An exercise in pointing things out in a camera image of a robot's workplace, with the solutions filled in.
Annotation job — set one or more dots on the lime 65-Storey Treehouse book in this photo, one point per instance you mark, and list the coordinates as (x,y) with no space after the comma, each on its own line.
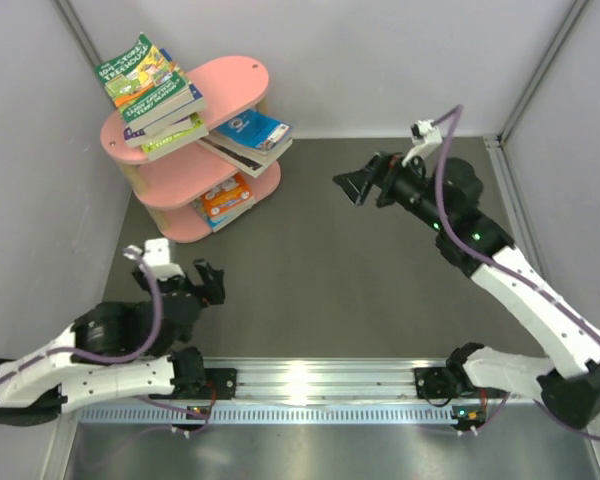
(157,149)

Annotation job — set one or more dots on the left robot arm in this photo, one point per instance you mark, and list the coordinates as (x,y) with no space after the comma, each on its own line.
(118,349)

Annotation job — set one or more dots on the light blue maze activity book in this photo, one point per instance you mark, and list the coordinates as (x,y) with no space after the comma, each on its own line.
(218,223)

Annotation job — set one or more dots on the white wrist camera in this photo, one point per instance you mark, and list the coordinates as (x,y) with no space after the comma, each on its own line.
(426,137)
(156,256)

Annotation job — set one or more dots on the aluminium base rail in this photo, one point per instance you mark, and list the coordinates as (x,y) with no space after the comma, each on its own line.
(299,392)

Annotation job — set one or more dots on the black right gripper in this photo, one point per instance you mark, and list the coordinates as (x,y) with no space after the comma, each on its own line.
(383,170)

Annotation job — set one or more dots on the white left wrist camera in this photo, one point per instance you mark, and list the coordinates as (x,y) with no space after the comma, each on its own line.
(156,256)

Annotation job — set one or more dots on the purple 52-Storey Treehouse book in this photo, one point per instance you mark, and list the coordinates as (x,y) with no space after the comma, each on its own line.
(139,137)

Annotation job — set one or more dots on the orange paperback book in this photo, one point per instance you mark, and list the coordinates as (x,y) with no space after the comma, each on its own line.
(229,194)

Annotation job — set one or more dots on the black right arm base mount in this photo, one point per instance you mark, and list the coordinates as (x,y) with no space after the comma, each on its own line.
(440,385)

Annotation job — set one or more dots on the blue 91-Storey Treehouse book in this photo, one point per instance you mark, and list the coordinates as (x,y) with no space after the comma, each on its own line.
(197,97)

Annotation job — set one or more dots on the dark Tale of Two Cities book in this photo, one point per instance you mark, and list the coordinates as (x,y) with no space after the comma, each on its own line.
(244,164)

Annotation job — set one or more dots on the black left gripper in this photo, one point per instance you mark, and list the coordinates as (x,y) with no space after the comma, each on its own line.
(212,292)

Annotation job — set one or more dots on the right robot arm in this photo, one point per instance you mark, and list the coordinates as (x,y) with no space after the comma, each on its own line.
(566,380)

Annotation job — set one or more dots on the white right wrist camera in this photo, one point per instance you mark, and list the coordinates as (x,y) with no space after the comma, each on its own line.
(426,137)

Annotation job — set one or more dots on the pink three-tier shelf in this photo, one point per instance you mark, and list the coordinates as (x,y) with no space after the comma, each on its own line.
(168,186)

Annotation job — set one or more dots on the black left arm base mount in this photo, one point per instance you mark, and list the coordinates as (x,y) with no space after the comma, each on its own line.
(218,383)

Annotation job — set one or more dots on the green 104-Storey Treehouse book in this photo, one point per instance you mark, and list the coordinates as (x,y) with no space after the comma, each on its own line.
(143,85)

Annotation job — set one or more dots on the blue cartoon paperback book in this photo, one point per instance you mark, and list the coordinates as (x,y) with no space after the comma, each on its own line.
(253,135)

